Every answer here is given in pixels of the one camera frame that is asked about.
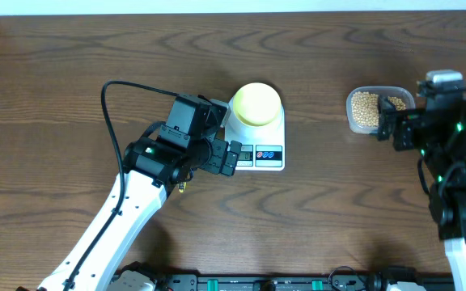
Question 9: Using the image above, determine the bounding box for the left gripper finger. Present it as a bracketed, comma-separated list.
[210, 99, 231, 128]
[220, 141, 242, 176]

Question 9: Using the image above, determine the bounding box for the yellow measuring scoop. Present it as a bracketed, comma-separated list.
[178, 182, 186, 192]

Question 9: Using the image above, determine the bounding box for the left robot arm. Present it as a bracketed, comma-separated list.
[38, 97, 241, 291]

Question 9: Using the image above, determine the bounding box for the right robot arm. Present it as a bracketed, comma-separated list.
[377, 94, 466, 290]

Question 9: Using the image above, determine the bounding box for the yellow bowl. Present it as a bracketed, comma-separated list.
[232, 82, 282, 127]

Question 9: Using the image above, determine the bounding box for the white digital kitchen scale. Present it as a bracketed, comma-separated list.
[225, 99, 286, 171]

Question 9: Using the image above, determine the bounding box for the pile of soybeans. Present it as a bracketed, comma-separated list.
[350, 91, 407, 128]

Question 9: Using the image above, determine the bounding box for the clear plastic container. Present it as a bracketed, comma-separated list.
[346, 86, 415, 134]

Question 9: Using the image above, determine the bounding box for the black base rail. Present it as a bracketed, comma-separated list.
[109, 262, 456, 291]

